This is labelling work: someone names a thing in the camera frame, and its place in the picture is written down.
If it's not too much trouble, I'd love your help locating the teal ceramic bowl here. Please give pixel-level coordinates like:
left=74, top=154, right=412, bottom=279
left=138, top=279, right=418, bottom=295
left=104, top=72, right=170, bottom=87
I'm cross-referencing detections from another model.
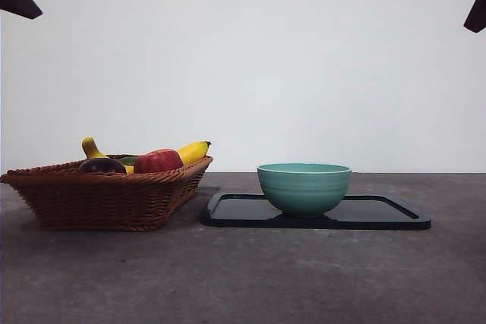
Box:
left=256, top=162, right=353, bottom=219

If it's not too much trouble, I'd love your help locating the red apple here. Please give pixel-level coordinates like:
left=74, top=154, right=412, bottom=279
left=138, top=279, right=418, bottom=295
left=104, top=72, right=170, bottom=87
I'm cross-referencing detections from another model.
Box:
left=133, top=148, right=185, bottom=175

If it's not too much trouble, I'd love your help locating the brown wicker basket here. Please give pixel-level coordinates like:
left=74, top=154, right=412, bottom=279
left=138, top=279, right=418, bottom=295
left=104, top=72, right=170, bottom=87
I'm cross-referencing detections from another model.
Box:
left=0, top=154, right=214, bottom=232

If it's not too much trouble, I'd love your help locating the yellow banana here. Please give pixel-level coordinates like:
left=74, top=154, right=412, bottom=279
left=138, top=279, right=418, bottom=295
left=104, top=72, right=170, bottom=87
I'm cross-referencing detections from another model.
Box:
left=81, top=137, right=213, bottom=175

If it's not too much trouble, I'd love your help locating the black rectangular tray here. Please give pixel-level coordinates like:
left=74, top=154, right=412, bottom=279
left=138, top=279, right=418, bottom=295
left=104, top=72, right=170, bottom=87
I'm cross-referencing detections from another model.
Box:
left=200, top=192, right=433, bottom=231

